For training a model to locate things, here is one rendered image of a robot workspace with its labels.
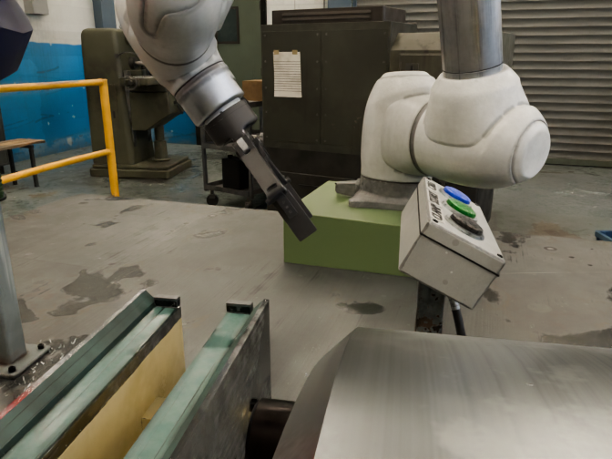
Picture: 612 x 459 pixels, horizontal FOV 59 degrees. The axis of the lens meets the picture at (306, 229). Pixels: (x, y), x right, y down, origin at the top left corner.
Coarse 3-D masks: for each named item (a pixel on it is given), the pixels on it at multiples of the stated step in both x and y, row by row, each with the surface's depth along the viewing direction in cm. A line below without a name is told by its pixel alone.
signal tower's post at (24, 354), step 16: (0, 208) 70; (0, 224) 70; (0, 240) 70; (0, 256) 71; (0, 272) 71; (0, 288) 71; (0, 304) 71; (16, 304) 74; (0, 320) 72; (16, 320) 74; (0, 336) 72; (16, 336) 75; (0, 352) 73; (16, 352) 75; (32, 352) 77; (0, 368) 73; (16, 368) 73
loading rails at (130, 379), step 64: (128, 320) 60; (256, 320) 58; (64, 384) 49; (128, 384) 54; (192, 384) 50; (256, 384) 60; (0, 448) 41; (64, 448) 44; (128, 448) 55; (192, 448) 41
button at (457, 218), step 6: (450, 216) 46; (456, 216) 45; (462, 216) 46; (456, 222) 45; (462, 222) 45; (468, 222) 45; (474, 222) 46; (468, 228) 45; (474, 228) 45; (480, 228) 45; (480, 234) 45
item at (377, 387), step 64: (320, 384) 7; (384, 384) 7; (448, 384) 7; (512, 384) 7; (576, 384) 7; (256, 448) 8; (320, 448) 6; (384, 448) 6; (448, 448) 6; (512, 448) 6; (576, 448) 6
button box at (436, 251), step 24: (432, 192) 52; (408, 216) 54; (432, 216) 44; (480, 216) 54; (408, 240) 47; (432, 240) 43; (456, 240) 43; (480, 240) 45; (408, 264) 44; (432, 264) 44; (456, 264) 44; (480, 264) 43; (504, 264) 43; (432, 288) 45; (456, 288) 44; (480, 288) 44
